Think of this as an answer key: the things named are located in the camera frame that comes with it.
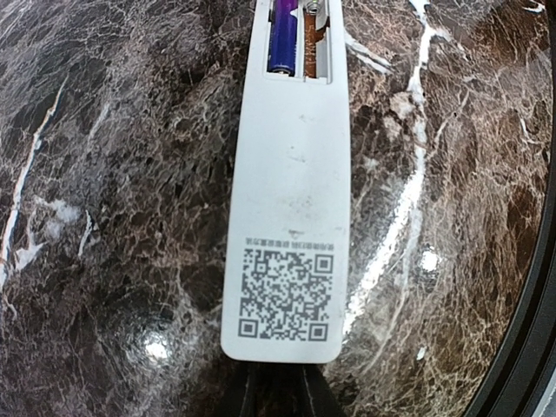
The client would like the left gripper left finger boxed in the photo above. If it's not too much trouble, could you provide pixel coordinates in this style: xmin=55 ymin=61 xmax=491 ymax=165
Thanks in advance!
xmin=236 ymin=362 xmax=278 ymax=417

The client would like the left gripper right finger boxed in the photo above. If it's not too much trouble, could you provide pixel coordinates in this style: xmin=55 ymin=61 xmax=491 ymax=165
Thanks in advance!
xmin=301 ymin=365 xmax=346 ymax=417

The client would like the white remote control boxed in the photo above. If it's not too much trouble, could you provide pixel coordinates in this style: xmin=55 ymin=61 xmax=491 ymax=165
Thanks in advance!
xmin=221 ymin=1 xmax=351 ymax=364

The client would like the blue battery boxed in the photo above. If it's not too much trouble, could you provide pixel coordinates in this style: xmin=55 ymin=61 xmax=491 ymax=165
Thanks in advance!
xmin=267 ymin=0 xmax=298 ymax=76

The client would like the black front rail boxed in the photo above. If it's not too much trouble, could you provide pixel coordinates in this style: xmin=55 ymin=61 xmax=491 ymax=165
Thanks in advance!
xmin=460 ymin=142 xmax=556 ymax=417

